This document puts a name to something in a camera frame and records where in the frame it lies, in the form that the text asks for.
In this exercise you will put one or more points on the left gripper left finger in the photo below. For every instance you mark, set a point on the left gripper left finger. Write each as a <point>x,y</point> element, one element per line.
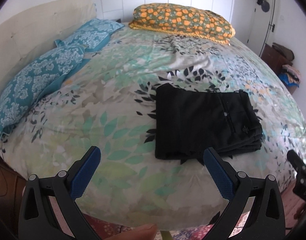
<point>49,209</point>

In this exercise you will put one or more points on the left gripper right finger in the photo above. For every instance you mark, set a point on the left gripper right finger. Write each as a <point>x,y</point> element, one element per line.
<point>266,219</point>

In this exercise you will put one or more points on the black pants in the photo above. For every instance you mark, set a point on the black pants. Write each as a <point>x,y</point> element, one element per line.
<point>189,122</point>

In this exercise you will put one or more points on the person's left hand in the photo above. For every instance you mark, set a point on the person's left hand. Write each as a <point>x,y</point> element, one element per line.
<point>144,232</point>

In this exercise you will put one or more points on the dark wooden dresser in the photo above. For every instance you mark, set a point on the dark wooden dresser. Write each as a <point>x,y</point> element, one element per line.
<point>274,59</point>

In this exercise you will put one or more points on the olive bag on dresser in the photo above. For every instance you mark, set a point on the olive bag on dresser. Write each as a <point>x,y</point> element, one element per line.
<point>286,52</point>

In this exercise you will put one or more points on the teal patterned pillow near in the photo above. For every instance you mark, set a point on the teal patterned pillow near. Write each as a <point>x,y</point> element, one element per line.
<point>44,74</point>

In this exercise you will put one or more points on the teal patterned pillow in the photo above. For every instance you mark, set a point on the teal patterned pillow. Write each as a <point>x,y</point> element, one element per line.
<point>94,35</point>
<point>44,74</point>

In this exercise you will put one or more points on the floral bed sheet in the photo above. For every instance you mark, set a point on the floral bed sheet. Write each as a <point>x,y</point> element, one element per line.
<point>110,103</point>

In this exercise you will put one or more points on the white door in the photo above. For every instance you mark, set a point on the white door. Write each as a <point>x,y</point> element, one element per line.
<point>263,26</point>

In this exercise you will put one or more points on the cream padded headboard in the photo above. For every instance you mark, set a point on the cream padded headboard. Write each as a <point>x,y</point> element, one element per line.
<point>31,33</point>

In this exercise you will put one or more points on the dark items hanging on door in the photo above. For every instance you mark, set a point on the dark items hanging on door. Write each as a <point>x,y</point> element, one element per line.
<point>264,4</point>

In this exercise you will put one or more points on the teal patterned pillow far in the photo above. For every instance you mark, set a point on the teal patterned pillow far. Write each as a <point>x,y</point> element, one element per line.
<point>94,35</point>

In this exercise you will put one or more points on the orange floral folded blanket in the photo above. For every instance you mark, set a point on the orange floral folded blanket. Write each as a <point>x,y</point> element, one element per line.
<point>181,20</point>

